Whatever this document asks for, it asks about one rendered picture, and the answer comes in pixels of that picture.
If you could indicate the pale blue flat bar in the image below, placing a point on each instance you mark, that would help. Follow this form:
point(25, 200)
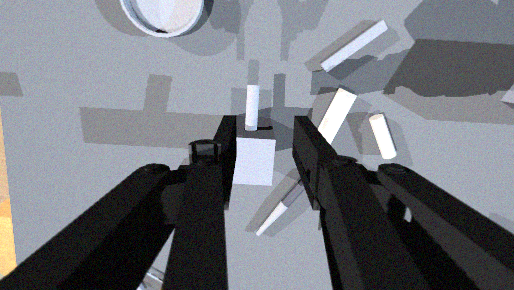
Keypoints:
point(354, 46)

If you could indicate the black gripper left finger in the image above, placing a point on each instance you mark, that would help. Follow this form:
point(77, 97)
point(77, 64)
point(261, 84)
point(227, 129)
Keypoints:
point(107, 247)

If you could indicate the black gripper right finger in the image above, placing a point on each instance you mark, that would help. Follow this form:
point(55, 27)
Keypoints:
point(365, 231)

